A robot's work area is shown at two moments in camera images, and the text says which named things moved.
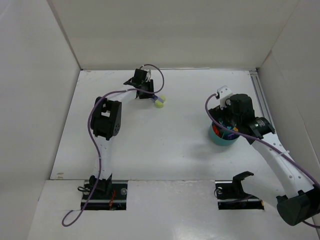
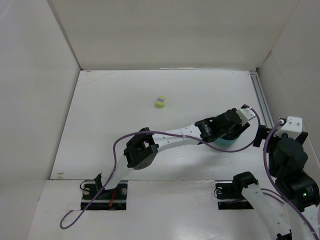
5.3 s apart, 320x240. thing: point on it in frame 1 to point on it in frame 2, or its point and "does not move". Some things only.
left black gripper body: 149,90 to 240,128
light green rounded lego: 159,104 does not move
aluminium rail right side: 261,95 does not move
